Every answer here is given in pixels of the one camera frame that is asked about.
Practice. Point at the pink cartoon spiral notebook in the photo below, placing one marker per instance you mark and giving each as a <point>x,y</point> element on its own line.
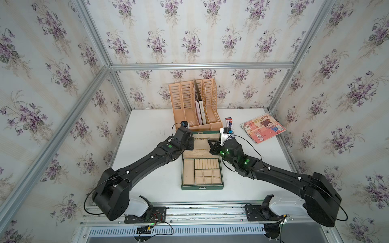
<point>262,128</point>

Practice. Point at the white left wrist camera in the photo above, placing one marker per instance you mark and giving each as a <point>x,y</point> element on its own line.
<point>184,124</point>

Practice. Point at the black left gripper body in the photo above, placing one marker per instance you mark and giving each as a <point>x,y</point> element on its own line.
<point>190,145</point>

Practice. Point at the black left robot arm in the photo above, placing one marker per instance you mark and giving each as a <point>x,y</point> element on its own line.
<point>111,195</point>

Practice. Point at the green jewelry box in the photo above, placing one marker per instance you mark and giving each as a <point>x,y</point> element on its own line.
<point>200,169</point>

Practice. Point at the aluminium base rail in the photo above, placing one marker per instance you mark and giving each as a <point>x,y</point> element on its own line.
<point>182,213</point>

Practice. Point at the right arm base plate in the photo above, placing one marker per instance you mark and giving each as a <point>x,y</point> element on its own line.
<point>259,213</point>

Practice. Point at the peach plastic file organizer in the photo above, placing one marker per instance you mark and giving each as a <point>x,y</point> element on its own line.
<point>185,108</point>

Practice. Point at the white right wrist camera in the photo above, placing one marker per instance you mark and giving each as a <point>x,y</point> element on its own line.
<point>225,133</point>

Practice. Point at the small pen box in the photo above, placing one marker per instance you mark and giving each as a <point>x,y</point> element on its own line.
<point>229,122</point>

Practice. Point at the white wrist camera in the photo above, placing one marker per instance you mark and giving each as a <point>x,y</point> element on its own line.
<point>184,124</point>
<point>225,133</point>

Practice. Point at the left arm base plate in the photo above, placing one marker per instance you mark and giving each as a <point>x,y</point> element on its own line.
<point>152,215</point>

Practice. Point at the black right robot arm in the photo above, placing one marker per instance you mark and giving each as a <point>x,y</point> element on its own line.
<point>321,200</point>

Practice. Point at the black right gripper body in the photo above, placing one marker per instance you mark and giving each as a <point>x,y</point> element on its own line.
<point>217,149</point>

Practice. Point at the books in file organizer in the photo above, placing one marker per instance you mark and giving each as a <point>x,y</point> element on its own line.
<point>200,103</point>

